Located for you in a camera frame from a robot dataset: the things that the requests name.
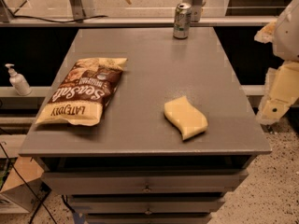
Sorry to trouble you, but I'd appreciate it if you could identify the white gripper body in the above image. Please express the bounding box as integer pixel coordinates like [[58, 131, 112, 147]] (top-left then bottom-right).
[[273, 0, 299, 62]]

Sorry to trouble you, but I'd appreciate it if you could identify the cardboard box on floor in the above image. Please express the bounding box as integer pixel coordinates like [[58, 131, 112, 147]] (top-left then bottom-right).
[[0, 157, 43, 214]]

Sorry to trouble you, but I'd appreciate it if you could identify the brown sea salt chip bag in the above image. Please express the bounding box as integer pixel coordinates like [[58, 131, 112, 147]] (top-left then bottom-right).
[[36, 58, 127, 126]]

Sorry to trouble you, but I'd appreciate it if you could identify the white pump sanitizer bottle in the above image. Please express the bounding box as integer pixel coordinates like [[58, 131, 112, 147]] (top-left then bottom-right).
[[6, 63, 32, 96]]

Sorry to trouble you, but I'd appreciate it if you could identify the grey metal frame post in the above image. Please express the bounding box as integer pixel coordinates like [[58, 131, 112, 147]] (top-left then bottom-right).
[[69, 0, 95, 21]]

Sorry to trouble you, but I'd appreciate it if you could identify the grey drawer cabinet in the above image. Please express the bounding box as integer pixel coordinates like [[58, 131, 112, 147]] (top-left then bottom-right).
[[21, 27, 270, 224]]

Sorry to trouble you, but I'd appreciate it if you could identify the silver green 7up can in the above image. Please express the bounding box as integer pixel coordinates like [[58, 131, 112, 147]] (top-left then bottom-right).
[[173, 3, 192, 39]]

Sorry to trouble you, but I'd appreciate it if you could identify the yellow wavy sponge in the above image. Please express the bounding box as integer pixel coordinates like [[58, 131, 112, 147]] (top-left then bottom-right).
[[164, 96, 208, 140]]

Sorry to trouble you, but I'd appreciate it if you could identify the black cable on floor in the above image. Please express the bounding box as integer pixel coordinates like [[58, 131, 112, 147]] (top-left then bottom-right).
[[0, 140, 59, 224]]

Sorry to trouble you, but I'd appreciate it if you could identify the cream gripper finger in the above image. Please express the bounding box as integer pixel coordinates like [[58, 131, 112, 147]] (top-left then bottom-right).
[[256, 61, 299, 125], [254, 21, 277, 44]]

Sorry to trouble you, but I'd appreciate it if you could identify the black cable on ledge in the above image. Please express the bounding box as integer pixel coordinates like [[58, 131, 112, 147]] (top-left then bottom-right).
[[12, 14, 108, 24]]

